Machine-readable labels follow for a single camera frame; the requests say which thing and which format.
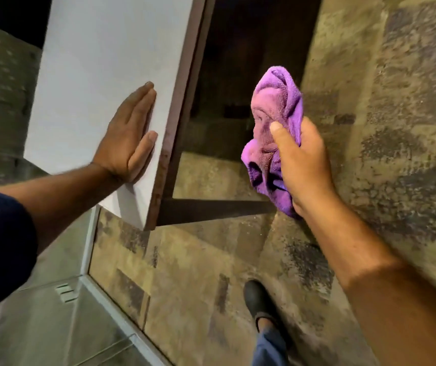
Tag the person's right hand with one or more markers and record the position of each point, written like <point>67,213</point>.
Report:
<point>305,171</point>

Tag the person's left hand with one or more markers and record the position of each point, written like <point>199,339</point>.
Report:
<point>124,144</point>

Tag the purple microfibre cloth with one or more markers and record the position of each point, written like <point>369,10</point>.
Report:
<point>275,95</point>

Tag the person's right forearm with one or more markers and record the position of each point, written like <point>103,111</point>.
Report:
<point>385,301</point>

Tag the person's left forearm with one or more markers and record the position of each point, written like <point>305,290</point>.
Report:
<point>61,198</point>

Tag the dark grey shoe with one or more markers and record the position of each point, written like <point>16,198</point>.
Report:
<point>258,299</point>

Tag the metal glass clamp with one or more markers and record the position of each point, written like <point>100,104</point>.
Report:
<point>66,293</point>

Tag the blue patterned shirt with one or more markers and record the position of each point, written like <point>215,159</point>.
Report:
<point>0,247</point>

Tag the blue jeans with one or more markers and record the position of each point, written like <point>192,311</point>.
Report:
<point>269,348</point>

